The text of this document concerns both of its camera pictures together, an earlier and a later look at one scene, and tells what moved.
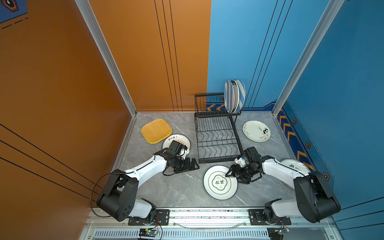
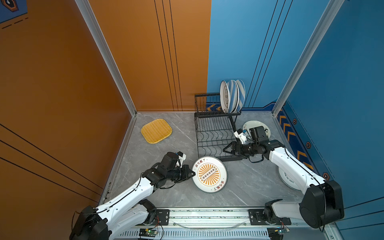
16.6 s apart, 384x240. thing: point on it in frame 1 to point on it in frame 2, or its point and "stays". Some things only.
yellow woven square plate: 156,130 stays
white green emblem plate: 217,185 to 224,95
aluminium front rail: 204,220 stays
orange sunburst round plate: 180,138 to 211,174
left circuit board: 149,232 stays
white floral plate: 256,131 stays
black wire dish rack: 217,139 stays
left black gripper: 187,166 to 185,170
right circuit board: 277,233 stays
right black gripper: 233,168 to 234,144
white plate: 242,91 stays
